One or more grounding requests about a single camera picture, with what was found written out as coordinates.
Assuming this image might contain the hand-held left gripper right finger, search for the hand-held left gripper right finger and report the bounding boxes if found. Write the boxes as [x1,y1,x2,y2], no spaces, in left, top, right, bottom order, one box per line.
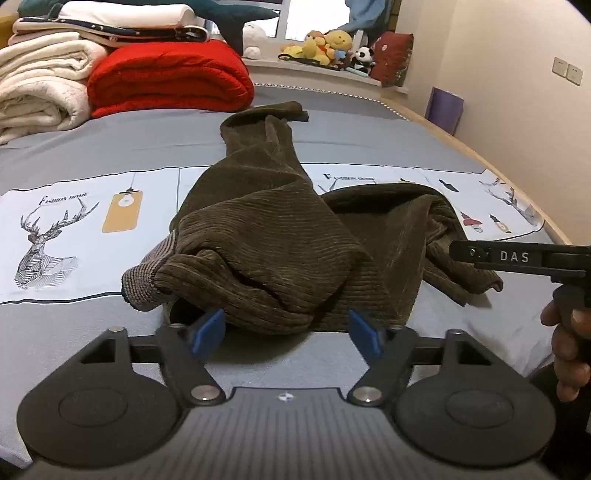
[346,308,498,407]

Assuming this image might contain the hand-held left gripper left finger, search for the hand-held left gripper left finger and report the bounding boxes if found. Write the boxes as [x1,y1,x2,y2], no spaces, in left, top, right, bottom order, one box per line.
[74,308,227,407]

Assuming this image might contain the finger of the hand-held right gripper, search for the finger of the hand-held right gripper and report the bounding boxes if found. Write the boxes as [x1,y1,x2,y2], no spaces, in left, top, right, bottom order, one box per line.
[450,239,557,278]

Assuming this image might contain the brown corduroy pants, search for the brown corduroy pants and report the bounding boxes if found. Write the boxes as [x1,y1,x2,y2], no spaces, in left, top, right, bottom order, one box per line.
[121,100,504,335]

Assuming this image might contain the person's right hand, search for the person's right hand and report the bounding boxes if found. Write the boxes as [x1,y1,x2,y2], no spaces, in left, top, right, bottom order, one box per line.
[540,301,591,403]

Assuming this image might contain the purple box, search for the purple box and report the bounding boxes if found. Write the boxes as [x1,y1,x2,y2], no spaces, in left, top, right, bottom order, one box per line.
[424,86,464,136]

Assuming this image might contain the red cushion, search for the red cushion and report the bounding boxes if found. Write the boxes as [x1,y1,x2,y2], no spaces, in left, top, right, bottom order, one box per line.
[369,31,414,88]

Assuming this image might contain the panda plush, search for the panda plush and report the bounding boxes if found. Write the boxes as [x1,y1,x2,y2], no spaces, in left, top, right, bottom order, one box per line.
[353,46,376,75]

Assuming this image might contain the white windowsill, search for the white windowsill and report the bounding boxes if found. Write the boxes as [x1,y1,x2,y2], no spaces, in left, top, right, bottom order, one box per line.
[242,55,410,96]

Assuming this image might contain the red folded blanket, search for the red folded blanket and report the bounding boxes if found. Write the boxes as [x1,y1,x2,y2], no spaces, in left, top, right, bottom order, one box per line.
[87,39,256,120]

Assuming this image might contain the yellow bear plush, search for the yellow bear plush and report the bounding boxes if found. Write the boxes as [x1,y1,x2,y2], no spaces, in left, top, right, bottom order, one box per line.
[281,31,331,66]
[323,30,354,66]

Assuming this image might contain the blue hanging cloth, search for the blue hanging cloth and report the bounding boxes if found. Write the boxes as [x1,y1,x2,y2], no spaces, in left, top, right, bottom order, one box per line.
[346,0,394,36]

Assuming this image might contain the white plush toy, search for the white plush toy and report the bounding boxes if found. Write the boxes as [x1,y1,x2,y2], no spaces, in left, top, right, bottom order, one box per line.
[242,23,269,60]

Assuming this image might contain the white fluffy folded blanket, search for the white fluffy folded blanket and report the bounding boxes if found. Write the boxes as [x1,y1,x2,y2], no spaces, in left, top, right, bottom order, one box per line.
[0,31,110,147]

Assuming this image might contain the window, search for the window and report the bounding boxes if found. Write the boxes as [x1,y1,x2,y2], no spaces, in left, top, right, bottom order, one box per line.
[276,0,352,40]

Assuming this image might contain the patterned navy-trim folded blanket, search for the patterned navy-trim folded blanket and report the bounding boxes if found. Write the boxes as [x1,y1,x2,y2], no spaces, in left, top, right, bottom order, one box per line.
[8,17,209,49]

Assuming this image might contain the white folded cloth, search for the white folded cloth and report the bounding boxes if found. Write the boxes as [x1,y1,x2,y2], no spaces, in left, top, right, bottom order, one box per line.
[57,1,197,28]

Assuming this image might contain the wooden bed frame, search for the wooden bed frame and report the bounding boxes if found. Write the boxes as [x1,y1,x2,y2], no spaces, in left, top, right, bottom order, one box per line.
[382,99,574,246]

